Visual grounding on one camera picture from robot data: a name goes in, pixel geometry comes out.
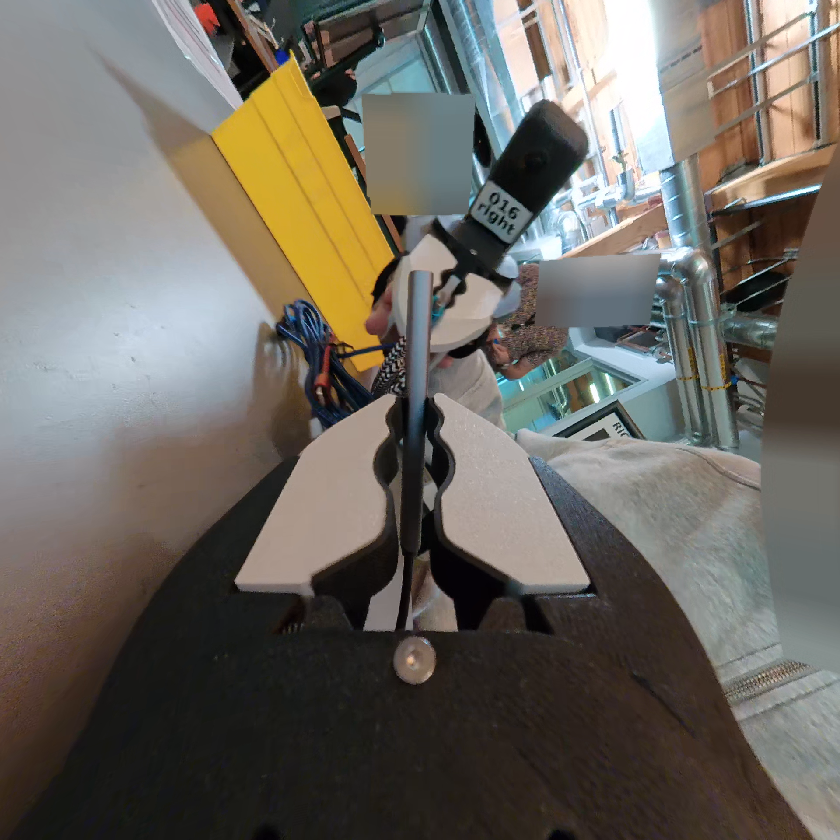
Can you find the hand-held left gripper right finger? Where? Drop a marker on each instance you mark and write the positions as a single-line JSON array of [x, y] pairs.
[[499, 512]]

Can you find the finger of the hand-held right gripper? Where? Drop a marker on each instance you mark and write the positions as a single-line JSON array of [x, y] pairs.
[[466, 315], [426, 256]]

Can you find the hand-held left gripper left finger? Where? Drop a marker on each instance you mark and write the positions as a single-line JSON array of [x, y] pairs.
[[315, 512]]

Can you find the slim grey usb hub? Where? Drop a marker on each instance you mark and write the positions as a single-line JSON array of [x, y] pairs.
[[417, 394]]

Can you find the person's right forearm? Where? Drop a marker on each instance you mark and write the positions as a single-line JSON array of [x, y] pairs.
[[472, 394]]

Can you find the person's right hand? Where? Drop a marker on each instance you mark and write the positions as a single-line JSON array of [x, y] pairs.
[[380, 318]]

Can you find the black round disc on pole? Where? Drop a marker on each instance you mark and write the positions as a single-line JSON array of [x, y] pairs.
[[482, 144]]

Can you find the wooden beam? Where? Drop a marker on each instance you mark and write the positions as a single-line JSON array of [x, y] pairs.
[[623, 229]]

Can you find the black framed sign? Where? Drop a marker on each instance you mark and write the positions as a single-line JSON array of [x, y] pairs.
[[610, 426]]

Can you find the yellow plastic bin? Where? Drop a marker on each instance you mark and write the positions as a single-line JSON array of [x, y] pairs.
[[295, 184]]

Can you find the person's grey hoodie torso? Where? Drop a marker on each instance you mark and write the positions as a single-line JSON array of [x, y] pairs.
[[656, 525]]

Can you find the silver ventilation pipes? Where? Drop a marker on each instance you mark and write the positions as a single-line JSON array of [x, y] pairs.
[[689, 275]]

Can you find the white paper sheet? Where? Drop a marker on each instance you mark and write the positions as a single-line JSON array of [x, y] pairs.
[[197, 46]]

